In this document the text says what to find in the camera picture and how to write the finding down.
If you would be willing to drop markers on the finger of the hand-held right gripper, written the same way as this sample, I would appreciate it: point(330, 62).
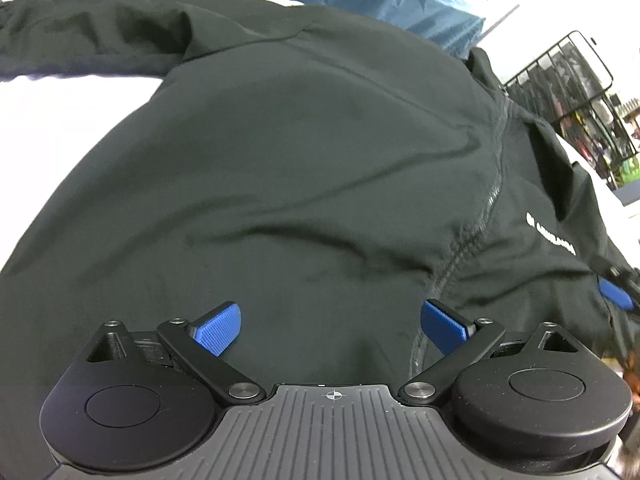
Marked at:
point(615, 294)

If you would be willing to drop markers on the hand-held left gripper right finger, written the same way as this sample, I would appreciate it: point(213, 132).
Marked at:
point(442, 327)

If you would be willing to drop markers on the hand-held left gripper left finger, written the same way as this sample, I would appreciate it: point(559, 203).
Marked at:
point(220, 327)

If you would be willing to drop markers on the black zip jacket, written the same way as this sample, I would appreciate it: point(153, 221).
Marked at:
point(300, 185)

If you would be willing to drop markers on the mauve striped blanket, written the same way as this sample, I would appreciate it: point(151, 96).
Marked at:
point(595, 195)

